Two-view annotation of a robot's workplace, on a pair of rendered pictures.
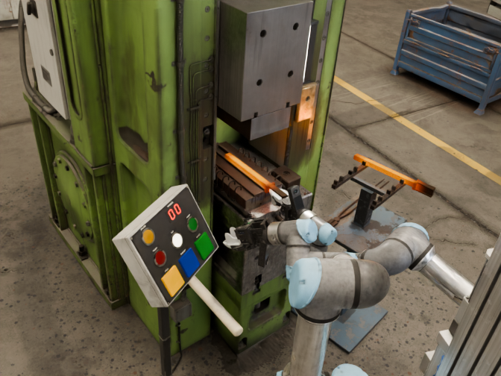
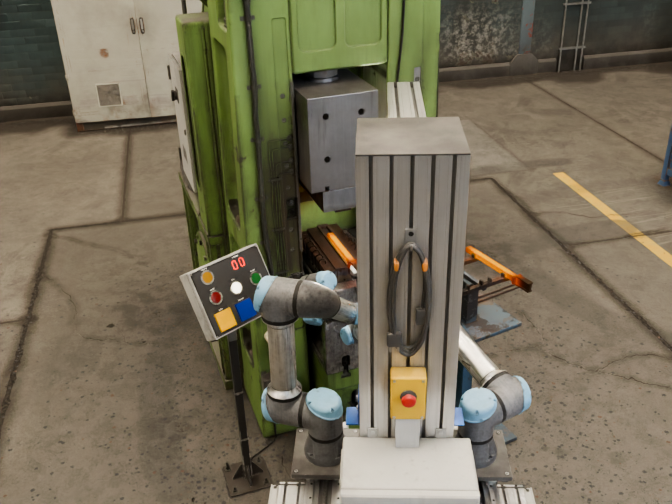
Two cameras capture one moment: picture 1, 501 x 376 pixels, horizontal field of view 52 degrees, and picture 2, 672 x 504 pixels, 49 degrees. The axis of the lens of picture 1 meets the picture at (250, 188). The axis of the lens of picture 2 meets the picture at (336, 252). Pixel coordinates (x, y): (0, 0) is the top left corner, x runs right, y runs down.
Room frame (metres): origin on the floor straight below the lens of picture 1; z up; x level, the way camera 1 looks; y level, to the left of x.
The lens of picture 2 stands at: (-0.87, -1.07, 2.60)
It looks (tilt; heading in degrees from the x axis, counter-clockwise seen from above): 29 degrees down; 22
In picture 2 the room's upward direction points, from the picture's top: 2 degrees counter-clockwise
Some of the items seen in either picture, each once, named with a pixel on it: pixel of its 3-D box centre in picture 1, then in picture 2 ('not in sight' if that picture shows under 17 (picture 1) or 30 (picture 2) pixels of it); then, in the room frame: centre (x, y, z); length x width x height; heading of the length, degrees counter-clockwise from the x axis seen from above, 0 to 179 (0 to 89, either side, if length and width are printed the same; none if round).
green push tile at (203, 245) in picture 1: (203, 245); not in sight; (1.38, 0.15, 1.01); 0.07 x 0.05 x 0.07; 156
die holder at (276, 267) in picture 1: (240, 213); (343, 296); (1.97, 0.04, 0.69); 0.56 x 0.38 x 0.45; 41
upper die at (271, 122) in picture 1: (238, 102); (329, 180); (1.93, 0.08, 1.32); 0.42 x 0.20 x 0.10; 41
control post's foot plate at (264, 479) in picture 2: not in sight; (246, 470); (1.35, 0.31, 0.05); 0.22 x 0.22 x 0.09; 41
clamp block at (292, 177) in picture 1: (285, 179); not in sight; (1.93, -0.16, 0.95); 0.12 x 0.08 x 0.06; 41
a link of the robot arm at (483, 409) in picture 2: not in sight; (478, 412); (1.01, -0.80, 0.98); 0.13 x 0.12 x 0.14; 143
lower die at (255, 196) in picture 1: (235, 173); (331, 251); (1.93, 0.08, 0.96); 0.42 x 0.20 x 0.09; 41
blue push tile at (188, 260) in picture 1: (188, 262); (245, 309); (1.29, 0.20, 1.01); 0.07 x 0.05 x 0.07; 156
